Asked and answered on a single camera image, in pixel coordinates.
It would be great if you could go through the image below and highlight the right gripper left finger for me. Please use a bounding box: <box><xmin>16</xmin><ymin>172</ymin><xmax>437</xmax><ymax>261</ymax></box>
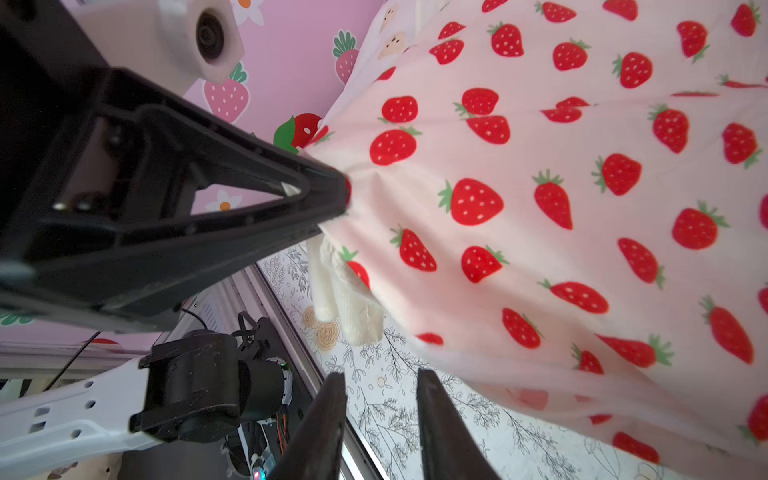
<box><xmin>267</xmin><ymin>373</ymin><xmax>347</xmax><ymax>480</ymax></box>

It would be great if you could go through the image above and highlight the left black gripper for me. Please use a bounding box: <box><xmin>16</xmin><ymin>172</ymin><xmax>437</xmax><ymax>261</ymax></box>
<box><xmin>1</xmin><ymin>1</ymin><xmax>347</xmax><ymax>333</ymax></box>

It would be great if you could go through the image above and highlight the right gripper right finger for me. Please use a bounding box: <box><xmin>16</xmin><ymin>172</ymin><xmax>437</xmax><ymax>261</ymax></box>
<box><xmin>416</xmin><ymin>369</ymin><xmax>500</xmax><ymax>480</ymax></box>

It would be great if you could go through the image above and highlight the red strawberry print ruffled pillowcase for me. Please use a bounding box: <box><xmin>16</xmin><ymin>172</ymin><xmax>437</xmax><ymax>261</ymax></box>
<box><xmin>308</xmin><ymin>1</ymin><xmax>767</xmax><ymax>479</ymax></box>

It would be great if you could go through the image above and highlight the cream bear print pillow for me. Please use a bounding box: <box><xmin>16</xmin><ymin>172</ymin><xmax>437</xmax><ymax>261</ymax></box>
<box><xmin>344</xmin><ymin>0</ymin><xmax>449</xmax><ymax>93</ymax></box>

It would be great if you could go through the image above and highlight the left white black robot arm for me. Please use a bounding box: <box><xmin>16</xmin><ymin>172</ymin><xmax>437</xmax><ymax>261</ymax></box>
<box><xmin>1</xmin><ymin>1</ymin><xmax>348</xmax><ymax>479</ymax></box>

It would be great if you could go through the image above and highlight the grey fern print table cloth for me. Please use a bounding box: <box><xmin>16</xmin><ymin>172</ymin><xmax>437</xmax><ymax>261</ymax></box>
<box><xmin>257</xmin><ymin>245</ymin><xmax>691</xmax><ymax>480</ymax></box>

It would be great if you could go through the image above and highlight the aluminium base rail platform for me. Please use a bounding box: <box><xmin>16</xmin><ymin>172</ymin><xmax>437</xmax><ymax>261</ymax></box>
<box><xmin>0</xmin><ymin>263</ymin><xmax>385</xmax><ymax>480</ymax></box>

